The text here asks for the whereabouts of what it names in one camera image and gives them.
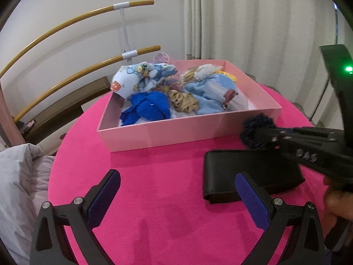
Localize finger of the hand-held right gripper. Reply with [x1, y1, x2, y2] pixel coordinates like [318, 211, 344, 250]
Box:
[273, 126, 342, 143]
[252, 128, 304, 155]

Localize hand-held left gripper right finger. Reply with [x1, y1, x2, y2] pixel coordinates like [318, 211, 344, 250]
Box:
[234, 172, 326, 265]

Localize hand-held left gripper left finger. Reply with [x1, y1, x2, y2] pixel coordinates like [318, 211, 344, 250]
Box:
[29, 169, 122, 265]

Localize dark blue scrunchie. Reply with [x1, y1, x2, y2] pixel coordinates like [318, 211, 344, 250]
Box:
[239, 115, 276, 150]

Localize black wallet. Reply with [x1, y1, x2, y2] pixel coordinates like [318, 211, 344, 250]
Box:
[203, 150, 305, 205]

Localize light blue towel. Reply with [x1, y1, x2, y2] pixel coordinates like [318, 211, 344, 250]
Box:
[183, 73, 249, 116]

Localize pink box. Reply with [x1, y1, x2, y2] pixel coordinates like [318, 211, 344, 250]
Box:
[96, 59, 282, 153]

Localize dark blue cloth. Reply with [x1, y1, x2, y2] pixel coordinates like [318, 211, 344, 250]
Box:
[120, 92, 172, 127]

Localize light blue printed cloth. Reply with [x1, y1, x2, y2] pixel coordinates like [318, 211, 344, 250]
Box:
[110, 62, 177, 100]

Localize person's right hand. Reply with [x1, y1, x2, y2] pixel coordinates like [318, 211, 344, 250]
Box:
[323, 177, 353, 219]

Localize pink round tablecloth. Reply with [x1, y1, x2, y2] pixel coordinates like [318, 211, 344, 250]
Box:
[47, 84, 342, 265]

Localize yellow knitted item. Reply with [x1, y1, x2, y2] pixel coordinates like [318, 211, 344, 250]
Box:
[218, 70, 238, 83]

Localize grey quilt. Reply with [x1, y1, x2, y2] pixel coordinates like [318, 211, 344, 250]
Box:
[0, 143, 56, 260]

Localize tan scrunchie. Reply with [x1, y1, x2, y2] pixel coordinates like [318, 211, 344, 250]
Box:
[168, 89, 200, 114]

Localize dark wooden furniture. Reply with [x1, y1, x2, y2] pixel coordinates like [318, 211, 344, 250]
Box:
[21, 76, 112, 146]

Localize beige ribbed item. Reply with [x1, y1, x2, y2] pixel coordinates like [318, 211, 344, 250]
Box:
[180, 68, 199, 85]

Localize cream curtain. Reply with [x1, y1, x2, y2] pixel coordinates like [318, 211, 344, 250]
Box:
[182, 0, 346, 128]

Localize pale pink cloth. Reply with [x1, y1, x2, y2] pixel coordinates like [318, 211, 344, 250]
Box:
[152, 52, 172, 64]

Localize wooden barre rail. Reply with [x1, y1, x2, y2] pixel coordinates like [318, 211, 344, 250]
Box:
[0, 0, 155, 78]
[14, 45, 161, 122]

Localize white barre post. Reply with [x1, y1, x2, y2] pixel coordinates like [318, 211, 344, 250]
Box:
[113, 2, 138, 60]

